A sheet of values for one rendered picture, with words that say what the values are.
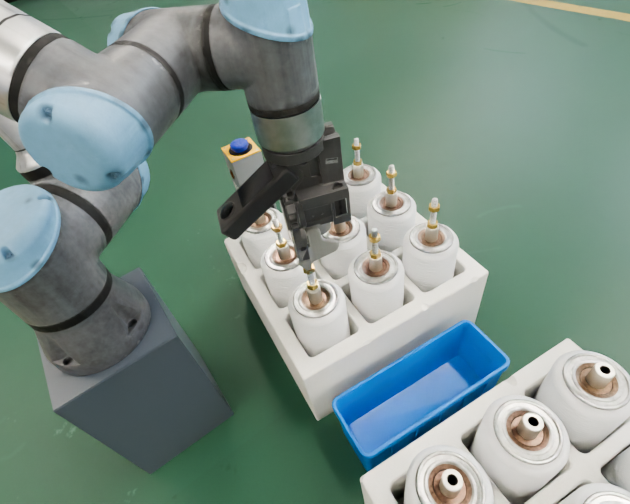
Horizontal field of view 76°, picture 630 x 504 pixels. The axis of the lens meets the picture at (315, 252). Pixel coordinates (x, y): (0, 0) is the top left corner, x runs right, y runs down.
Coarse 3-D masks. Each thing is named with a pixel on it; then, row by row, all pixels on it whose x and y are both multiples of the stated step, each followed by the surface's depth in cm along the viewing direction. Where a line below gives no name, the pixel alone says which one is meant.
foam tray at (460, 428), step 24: (552, 360) 61; (504, 384) 60; (528, 384) 59; (480, 408) 58; (432, 432) 56; (456, 432) 56; (624, 432) 53; (408, 456) 55; (576, 456) 52; (600, 456) 52; (360, 480) 54; (384, 480) 53; (552, 480) 57; (576, 480) 50; (600, 480) 50
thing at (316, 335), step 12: (336, 288) 67; (336, 312) 64; (300, 324) 65; (312, 324) 63; (324, 324) 63; (336, 324) 65; (348, 324) 71; (300, 336) 68; (312, 336) 66; (324, 336) 66; (336, 336) 67; (348, 336) 72; (312, 348) 69; (324, 348) 68
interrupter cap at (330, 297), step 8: (320, 280) 68; (304, 288) 68; (320, 288) 67; (328, 288) 67; (296, 296) 67; (304, 296) 67; (328, 296) 66; (336, 296) 65; (296, 304) 66; (304, 304) 65; (312, 304) 65; (320, 304) 65; (328, 304) 65; (336, 304) 64; (304, 312) 64; (312, 312) 64; (320, 312) 64; (328, 312) 63
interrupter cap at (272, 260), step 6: (288, 240) 76; (270, 246) 75; (270, 252) 74; (276, 252) 74; (294, 252) 74; (264, 258) 73; (270, 258) 73; (276, 258) 74; (294, 258) 73; (270, 264) 72; (276, 264) 72; (282, 264) 72; (288, 264) 72; (294, 264) 72; (276, 270) 71; (282, 270) 71; (288, 270) 71
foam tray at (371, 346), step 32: (416, 224) 85; (256, 288) 79; (416, 288) 73; (448, 288) 72; (480, 288) 76; (288, 320) 74; (352, 320) 71; (384, 320) 70; (416, 320) 71; (448, 320) 78; (288, 352) 68; (352, 352) 67; (384, 352) 73; (320, 384) 68; (352, 384) 75; (320, 416) 76
